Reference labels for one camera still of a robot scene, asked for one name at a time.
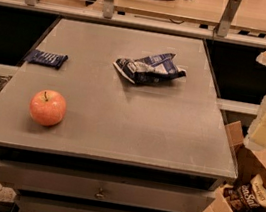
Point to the metal bracket right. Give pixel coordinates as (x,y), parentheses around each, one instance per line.
(228,15)

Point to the dark blue snack wrapper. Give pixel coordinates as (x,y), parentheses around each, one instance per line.
(46,59)

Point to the grey drawer cabinet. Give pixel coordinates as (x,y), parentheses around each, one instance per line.
(121,147)

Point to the sea salt chip bag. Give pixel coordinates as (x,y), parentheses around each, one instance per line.
(246,197)

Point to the red yellow apple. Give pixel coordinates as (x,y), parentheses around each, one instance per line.
(47,107)

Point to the blue chip bag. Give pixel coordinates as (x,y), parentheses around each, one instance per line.
(149,70)

